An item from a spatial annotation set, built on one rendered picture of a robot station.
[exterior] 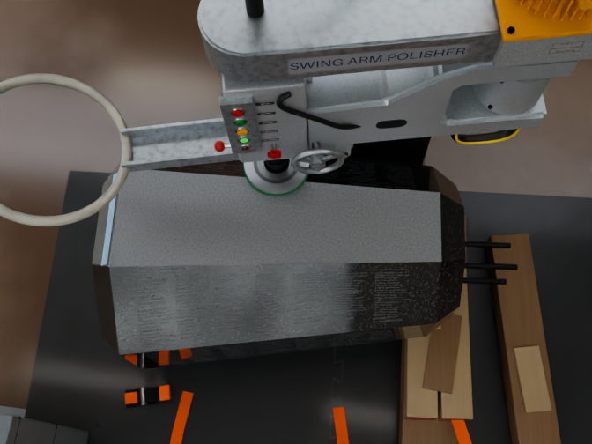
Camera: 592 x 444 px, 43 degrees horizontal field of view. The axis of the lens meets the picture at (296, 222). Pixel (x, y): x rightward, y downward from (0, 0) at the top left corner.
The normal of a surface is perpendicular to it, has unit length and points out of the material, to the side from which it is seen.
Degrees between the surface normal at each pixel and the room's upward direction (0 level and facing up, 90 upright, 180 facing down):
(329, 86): 4
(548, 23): 0
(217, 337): 45
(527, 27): 0
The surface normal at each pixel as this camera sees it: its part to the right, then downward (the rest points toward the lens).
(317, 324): -0.02, 0.44
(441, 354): -0.04, -0.33
